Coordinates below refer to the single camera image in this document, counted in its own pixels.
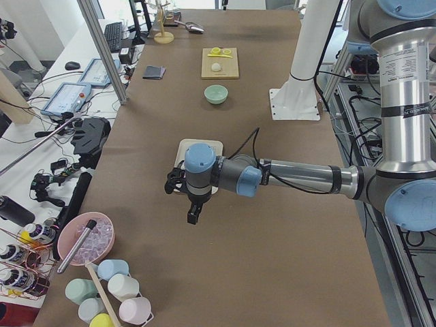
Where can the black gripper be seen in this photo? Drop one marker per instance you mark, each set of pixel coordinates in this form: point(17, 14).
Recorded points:
point(197, 199)

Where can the white steamed bun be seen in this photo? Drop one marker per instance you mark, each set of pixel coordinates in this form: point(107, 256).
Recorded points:
point(216, 67)

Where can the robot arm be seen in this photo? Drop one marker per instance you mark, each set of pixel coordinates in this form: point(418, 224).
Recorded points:
point(402, 185)

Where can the pink bowl with ice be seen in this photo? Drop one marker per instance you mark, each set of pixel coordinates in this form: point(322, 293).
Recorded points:
point(96, 246)

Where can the mint green bowl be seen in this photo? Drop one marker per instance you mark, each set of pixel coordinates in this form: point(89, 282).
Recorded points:
point(216, 94)

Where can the white rabbit tray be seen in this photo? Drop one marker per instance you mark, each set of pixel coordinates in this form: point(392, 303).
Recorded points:
point(201, 154)

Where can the blue cup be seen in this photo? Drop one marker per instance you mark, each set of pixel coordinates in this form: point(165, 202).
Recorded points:
point(111, 267)

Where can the white cup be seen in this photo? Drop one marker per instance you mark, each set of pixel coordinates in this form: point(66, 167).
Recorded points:
point(123, 287)

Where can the pink cup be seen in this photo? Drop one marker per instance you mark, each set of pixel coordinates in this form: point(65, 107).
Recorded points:
point(135, 310)

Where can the wooden cup rack stick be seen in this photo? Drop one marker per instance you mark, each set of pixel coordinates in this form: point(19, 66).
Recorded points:
point(115, 321)

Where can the metal tube black cap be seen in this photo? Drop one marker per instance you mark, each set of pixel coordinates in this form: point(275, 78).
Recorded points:
point(75, 247)

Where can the grey folded cloth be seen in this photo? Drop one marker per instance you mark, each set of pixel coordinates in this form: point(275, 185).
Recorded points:
point(154, 72)

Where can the bamboo cutting board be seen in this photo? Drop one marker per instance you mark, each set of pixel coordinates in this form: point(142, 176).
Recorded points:
point(229, 67)

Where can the green cup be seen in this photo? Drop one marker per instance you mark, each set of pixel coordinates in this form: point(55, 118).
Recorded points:
point(78, 290)

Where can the yellow cup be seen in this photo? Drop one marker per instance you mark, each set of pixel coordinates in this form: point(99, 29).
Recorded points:
point(101, 320)

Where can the grey cup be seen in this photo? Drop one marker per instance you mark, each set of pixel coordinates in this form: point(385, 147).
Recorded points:
point(89, 308)

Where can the yellow plastic knife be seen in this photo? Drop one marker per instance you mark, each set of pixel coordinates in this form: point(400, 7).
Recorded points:
point(220, 56)

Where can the teach pendant far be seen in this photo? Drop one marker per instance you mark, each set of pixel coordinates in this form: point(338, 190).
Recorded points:
point(95, 74)

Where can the teach pendant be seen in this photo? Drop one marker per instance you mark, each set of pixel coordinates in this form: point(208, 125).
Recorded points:
point(69, 97)
point(95, 74)

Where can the teach pendant near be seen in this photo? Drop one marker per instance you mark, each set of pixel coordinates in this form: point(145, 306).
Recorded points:
point(69, 97)

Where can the wooden mug tree stand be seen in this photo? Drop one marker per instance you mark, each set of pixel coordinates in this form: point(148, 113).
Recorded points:
point(162, 37)

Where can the metal scoop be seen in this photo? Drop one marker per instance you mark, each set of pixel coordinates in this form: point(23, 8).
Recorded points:
point(191, 27)

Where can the black bottle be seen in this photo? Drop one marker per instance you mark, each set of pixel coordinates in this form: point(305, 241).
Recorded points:
point(14, 212)

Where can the black tray at edge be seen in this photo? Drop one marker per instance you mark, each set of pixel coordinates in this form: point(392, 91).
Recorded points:
point(171, 19)

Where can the black computer mouse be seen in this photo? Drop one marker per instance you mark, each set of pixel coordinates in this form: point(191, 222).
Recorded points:
point(72, 65)

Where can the black keyboard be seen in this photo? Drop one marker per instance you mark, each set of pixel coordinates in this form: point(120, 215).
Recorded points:
point(113, 33)

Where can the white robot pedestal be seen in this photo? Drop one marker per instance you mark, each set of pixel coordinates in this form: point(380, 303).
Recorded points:
point(297, 100)

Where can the copper wire bottle rack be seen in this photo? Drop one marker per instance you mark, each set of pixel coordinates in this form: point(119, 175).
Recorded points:
point(27, 261)

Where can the aluminium frame post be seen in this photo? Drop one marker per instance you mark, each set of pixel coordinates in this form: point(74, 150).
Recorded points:
point(90, 17)

